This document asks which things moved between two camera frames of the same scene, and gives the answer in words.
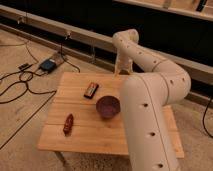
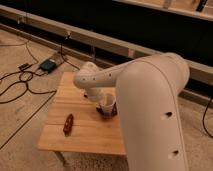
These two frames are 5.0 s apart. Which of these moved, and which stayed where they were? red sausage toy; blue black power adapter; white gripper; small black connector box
Moved: white gripper
Stayed: small black connector box; red sausage toy; blue black power adapter
